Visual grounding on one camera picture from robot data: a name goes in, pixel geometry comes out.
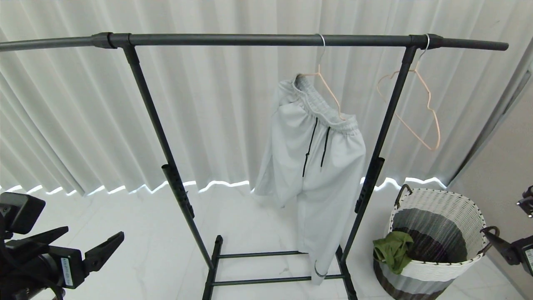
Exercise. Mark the pale grey shorts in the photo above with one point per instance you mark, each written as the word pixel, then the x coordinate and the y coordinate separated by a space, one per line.
pixel 325 166

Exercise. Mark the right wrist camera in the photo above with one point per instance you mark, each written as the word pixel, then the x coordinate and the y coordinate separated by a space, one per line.
pixel 528 204

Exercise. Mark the black clothes rack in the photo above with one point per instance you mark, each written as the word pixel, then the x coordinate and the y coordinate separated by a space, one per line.
pixel 250 40

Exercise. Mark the white curtain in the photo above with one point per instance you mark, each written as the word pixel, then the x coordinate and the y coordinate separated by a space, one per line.
pixel 208 116

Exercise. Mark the green garment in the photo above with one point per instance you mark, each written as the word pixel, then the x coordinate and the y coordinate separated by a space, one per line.
pixel 393 250

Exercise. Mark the white laundry basket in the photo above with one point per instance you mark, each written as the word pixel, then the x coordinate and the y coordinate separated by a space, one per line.
pixel 437 204

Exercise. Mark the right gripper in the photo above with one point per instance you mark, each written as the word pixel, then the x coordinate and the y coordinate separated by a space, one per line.
pixel 528 256

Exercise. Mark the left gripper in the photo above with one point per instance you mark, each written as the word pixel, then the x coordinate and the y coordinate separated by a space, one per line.
pixel 41 266

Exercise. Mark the pink clothes hanger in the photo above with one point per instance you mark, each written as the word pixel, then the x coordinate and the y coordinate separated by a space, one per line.
pixel 439 133
pixel 333 101

